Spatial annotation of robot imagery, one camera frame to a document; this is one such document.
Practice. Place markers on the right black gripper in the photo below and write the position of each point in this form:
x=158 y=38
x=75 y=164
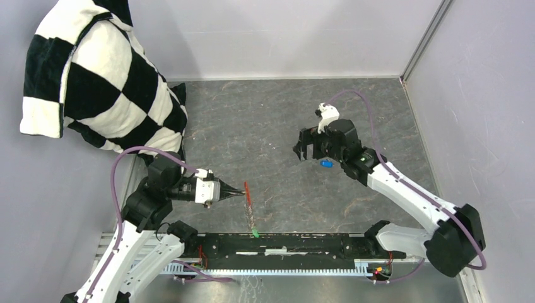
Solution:
x=310 y=136

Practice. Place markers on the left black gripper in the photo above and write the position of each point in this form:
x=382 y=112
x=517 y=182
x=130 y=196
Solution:
x=223 y=186

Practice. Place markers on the metal key holder red handle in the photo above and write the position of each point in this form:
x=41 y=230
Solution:
x=248 y=207

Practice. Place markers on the key with blue tag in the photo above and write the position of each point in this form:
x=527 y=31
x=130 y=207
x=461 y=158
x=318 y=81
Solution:
x=326 y=163

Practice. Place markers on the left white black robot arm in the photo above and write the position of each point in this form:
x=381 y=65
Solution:
x=117 y=278

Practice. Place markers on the black white checkered cloth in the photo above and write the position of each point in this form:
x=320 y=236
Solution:
x=85 y=70

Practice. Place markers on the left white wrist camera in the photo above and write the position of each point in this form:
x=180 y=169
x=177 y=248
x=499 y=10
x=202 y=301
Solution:
x=207 y=189

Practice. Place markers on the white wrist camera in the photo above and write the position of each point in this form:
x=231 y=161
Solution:
x=207 y=189
x=326 y=113

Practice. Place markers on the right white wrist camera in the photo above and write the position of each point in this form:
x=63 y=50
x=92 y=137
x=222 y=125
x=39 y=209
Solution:
x=326 y=113

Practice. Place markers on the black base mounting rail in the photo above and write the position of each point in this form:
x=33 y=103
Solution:
x=284 y=251

